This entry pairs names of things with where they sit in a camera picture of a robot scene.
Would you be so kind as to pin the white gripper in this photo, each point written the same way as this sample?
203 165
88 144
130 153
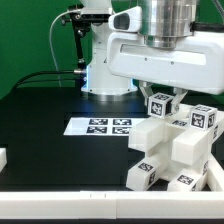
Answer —
162 44

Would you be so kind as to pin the small white tagged block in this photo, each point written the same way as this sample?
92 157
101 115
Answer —
159 105

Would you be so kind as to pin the small tagged cube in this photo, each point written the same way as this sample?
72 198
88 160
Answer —
202 117

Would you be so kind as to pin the white chair seat block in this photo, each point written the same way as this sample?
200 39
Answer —
172 162

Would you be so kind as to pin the long chair side piece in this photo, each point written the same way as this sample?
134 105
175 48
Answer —
152 131
193 137

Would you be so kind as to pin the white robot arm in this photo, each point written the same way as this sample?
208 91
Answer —
159 41

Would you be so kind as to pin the white left border block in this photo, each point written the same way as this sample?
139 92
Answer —
3 158

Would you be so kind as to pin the flat white tagged base plate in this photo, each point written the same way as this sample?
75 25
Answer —
83 126

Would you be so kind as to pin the white right border rail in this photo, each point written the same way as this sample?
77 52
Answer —
215 178

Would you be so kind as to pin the white border rail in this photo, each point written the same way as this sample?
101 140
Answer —
111 205
215 178

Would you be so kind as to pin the black camera stand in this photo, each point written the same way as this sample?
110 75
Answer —
87 18

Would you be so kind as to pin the white front border rail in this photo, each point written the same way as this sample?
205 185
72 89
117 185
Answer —
111 205

